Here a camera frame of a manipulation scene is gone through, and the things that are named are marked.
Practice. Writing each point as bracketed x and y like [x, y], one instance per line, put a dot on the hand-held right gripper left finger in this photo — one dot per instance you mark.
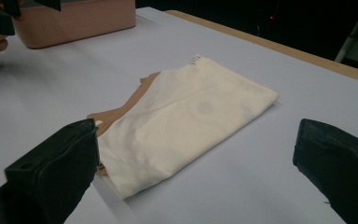
[52, 168]

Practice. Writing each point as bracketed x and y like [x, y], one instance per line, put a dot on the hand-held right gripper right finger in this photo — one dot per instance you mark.
[341, 168]

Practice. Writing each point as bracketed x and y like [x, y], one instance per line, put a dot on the cream garment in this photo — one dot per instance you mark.
[180, 124]

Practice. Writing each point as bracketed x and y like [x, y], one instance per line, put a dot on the pink storage box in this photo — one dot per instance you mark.
[74, 21]

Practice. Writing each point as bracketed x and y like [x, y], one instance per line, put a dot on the tan folded garment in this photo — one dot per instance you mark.
[118, 115]

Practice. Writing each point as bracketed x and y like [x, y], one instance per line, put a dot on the grey metal stand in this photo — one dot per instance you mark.
[355, 46]

